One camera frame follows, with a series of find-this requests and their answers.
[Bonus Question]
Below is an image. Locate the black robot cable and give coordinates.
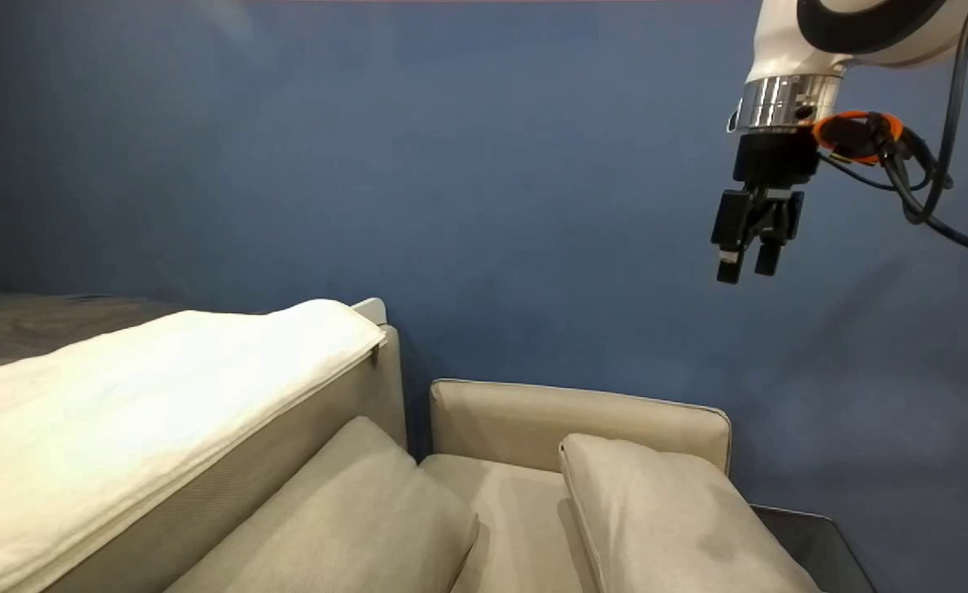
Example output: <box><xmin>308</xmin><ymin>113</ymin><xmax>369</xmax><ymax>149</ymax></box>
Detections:
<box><xmin>813</xmin><ymin>0</ymin><xmax>968</xmax><ymax>264</ymax></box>

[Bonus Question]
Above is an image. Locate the white bed frame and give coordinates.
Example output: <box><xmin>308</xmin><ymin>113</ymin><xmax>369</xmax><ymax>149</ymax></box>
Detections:
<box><xmin>350</xmin><ymin>292</ymin><xmax>392</xmax><ymax>329</ymax></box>

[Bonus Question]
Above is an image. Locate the grey fabric sofa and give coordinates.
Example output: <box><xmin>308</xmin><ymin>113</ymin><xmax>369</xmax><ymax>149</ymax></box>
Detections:
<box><xmin>40</xmin><ymin>319</ymin><xmax>734</xmax><ymax>593</ymax></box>

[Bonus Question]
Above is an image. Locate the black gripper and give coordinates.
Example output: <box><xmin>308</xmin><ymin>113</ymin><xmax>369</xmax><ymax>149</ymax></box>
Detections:
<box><xmin>707</xmin><ymin>121</ymin><xmax>823</xmax><ymax>287</ymax></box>

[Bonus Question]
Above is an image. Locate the black orange wrist camera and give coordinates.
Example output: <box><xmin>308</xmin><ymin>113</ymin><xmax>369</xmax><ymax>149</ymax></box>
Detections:
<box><xmin>811</xmin><ymin>105</ymin><xmax>912</xmax><ymax>172</ymax></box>

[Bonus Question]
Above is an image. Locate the grey sofa pillow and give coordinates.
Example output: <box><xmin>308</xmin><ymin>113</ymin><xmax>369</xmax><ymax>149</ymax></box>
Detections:
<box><xmin>161</xmin><ymin>412</ymin><xmax>477</xmax><ymax>593</ymax></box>
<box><xmin>554</xmin><ymin>432</ymin><xmax>823</xmax><ymax>593</ymax></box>

